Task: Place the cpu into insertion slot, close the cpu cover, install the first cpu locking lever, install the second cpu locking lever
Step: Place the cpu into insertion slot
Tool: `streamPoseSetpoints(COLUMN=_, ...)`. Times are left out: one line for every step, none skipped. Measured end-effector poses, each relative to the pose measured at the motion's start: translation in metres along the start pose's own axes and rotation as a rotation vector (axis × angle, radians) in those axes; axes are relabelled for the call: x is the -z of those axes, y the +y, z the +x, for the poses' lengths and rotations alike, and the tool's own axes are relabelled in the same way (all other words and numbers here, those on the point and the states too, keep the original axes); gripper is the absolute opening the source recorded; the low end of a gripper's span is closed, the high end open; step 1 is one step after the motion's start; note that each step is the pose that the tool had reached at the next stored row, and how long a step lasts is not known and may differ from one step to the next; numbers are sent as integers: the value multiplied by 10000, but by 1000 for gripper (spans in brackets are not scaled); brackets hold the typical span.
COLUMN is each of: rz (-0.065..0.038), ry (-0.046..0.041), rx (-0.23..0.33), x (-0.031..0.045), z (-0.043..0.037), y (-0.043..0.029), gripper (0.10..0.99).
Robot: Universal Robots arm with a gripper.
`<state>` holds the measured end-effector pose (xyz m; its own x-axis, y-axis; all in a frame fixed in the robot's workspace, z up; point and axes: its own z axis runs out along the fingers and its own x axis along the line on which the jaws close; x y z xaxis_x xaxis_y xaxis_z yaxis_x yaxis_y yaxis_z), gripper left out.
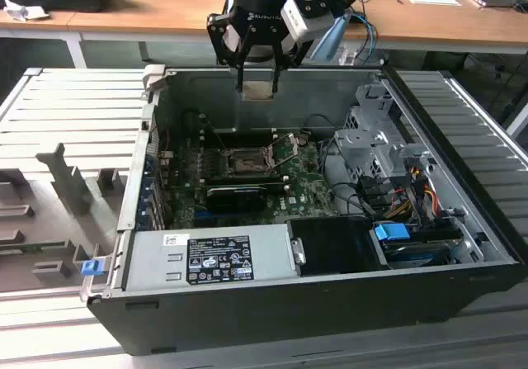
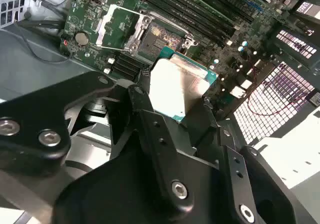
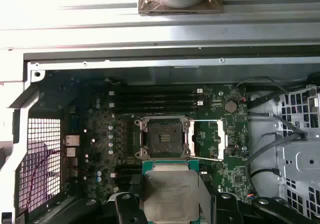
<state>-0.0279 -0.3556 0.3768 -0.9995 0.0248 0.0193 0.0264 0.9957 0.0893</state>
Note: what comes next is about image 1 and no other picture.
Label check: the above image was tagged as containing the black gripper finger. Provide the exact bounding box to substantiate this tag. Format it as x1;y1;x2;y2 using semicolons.
270;34;315;96
205;12;249;93

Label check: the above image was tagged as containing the small cpu plate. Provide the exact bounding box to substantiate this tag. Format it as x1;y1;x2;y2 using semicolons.
241;80;276;102

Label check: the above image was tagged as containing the cpu socket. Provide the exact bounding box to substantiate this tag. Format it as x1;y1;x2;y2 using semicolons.
222;148;277;176

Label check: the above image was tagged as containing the white plug block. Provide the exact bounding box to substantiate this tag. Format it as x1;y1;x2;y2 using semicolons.
337;46;358;67

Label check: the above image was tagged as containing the long wooden desk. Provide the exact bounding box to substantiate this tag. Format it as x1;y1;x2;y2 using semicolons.
68;0;528;55

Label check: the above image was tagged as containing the silver metal disk bay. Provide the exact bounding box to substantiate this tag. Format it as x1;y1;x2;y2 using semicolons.
332;82;439;182

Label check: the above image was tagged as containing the green motherboard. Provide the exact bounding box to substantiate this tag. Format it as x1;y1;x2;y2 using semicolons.
164;131;343;229

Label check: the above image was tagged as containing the black graphics card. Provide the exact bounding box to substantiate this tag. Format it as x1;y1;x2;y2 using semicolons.
205;182;286;214

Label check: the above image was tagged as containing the white paper sheet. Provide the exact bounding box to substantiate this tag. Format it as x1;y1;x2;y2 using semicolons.
403;0;466;7

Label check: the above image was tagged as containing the short wooden desk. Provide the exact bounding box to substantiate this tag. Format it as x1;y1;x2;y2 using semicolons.
0;9;90;69

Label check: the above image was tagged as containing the crumpled white paper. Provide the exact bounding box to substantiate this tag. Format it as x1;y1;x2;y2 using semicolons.
2;0;51;22

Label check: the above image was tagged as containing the grey parts rack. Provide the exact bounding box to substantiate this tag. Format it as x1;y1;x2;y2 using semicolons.
0;141;130;292

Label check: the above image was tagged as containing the hard disk in blue carrier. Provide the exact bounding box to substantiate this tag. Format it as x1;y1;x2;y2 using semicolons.
372;221;464;270

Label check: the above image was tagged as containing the grey power supply unit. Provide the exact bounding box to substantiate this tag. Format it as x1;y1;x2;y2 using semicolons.
122;223;299;292

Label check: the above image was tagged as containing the blue plastic case latch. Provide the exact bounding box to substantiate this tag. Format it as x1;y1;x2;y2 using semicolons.
81;259;103;278

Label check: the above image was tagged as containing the black open pc case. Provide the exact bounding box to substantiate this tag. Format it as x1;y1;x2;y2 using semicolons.
80;65;528;357

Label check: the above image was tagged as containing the green ram stick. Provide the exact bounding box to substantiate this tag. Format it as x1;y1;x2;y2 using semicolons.
0;240;69;257

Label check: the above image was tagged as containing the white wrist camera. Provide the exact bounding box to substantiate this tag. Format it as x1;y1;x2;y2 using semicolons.
281;0;336;43

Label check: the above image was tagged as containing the black looped wire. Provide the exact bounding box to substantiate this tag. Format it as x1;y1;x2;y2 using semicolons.
303;113;346;147

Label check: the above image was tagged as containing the metal socket cover frame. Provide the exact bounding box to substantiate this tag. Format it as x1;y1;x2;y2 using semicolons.
266;131;301;170

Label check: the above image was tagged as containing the blue cable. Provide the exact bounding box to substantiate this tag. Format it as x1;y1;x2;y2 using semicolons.
349;12;380;65

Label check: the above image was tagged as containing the yellow red wire bundle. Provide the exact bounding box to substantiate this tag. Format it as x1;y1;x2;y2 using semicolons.
387;166;441;224

